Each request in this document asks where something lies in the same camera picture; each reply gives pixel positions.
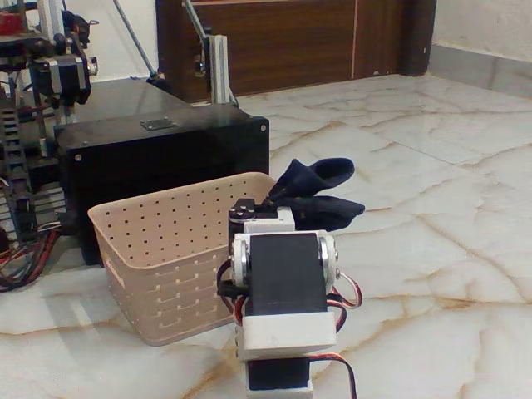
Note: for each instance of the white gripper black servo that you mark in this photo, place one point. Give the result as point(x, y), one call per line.
point(272, 221)

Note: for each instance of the dark blue cloth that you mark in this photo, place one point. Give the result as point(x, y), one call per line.
point(320, 208)

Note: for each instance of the beige perforated plastic basket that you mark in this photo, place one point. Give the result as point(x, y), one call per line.
point(166, 232)

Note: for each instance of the black glossy printer base box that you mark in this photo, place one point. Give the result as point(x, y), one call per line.
point(145, 166)

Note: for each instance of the small metal plate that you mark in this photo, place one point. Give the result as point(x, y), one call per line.
point(159, 124)

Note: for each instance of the brown wooden door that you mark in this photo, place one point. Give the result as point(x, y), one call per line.
point(282, 45)

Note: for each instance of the thin metal threaded rod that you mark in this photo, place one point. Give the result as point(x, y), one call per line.
point(135, 39)
point(195, 18)

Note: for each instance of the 3d printer carriage with motor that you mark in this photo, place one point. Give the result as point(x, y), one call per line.
point(62, 70)

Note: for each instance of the aluminium extrusion post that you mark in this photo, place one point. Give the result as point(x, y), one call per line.
point(219, 70)

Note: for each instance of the dark wooden door frame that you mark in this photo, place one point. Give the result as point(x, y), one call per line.
point(417, 37)

